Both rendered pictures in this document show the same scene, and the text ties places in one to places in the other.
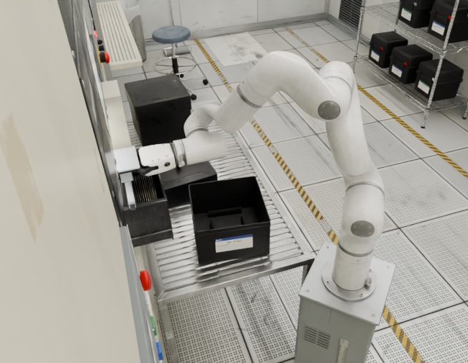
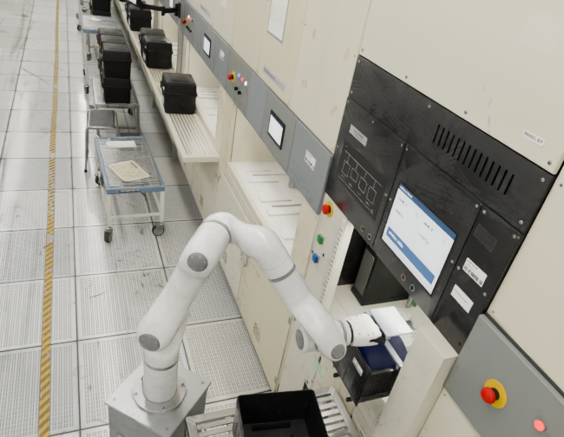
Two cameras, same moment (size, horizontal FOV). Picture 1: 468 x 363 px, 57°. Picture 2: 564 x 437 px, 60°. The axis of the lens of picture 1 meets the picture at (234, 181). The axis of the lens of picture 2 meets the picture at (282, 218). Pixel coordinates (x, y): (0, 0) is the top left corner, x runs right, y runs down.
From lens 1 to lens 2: 2.22 m
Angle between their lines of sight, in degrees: 109
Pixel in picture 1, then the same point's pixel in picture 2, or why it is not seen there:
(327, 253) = (169, 420)
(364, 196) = not seen: hidden behind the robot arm
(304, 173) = not seen: outside the picture
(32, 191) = (313, 35)
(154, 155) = (362, 320)
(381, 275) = (126, 391)
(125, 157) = (387, 322)
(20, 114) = (317, 33)
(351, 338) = not seen: hidden behind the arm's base
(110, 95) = (429, 328)
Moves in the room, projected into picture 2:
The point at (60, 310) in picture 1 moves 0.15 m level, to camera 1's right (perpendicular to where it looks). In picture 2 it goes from (309, 43) to (274, 38)
